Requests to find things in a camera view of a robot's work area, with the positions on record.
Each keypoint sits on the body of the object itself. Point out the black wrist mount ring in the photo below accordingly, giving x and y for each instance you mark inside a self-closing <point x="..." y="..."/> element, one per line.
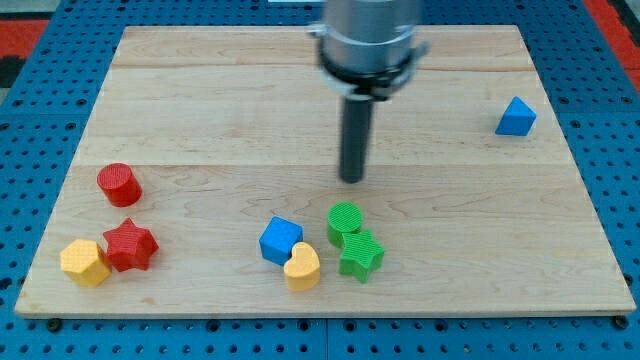
<point x="374" y="86"/>

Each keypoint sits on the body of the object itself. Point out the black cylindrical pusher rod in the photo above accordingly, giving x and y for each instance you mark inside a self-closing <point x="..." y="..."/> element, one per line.
<point x="355" y="130"/>

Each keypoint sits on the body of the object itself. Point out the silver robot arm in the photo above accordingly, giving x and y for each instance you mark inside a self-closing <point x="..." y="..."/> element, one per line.
<point x="366" y="54"/>

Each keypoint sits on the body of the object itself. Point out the blue cube block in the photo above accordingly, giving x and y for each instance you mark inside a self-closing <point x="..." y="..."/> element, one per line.
<point x="277" y="240"/>

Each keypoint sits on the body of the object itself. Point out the green cylinder block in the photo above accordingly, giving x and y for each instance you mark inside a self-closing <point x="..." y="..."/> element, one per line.
<point x="342" y="218"/>

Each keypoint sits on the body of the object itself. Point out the green star block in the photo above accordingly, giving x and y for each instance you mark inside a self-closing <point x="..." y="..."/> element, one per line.
<point x="361" y="255"/>

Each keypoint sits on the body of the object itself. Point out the blue triangle block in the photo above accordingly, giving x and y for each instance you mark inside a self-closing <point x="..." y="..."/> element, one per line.
<point x="517" y="120"/>

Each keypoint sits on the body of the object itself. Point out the wooden board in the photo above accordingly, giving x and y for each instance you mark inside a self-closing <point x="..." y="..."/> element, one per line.
<point x="227" y="127"/>

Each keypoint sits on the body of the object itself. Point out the yellow heart block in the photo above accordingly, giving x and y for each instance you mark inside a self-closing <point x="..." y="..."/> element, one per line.
<point x="302" y="270"/>

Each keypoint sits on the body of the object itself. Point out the red cylinder block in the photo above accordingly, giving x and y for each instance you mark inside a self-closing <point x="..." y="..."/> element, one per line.
<point x="119" y="184"/>

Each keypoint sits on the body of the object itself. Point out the red star block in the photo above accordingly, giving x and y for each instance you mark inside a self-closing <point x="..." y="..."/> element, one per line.
<point x="130" y="247"/>

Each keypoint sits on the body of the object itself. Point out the yellow hexagon block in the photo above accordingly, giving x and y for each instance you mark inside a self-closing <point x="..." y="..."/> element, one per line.
<point x="85" y="263"/>

